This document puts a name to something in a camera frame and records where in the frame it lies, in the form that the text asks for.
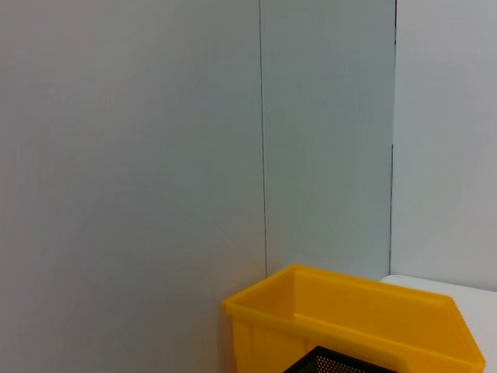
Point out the yellow plastic bin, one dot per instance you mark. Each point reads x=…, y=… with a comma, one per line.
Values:
x=349, y=311

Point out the black mesh pen holder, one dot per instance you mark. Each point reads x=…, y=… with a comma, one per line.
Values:
x=338, y=363

